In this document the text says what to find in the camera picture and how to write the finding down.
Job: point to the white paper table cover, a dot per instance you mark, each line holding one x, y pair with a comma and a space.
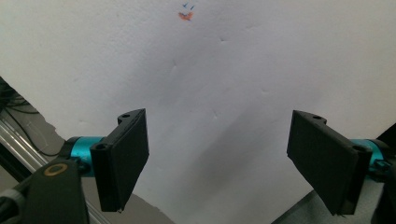
218, 71

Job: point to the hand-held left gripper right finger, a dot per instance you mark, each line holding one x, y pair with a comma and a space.
323, 155

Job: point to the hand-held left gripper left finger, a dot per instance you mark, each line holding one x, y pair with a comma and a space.
121, 155

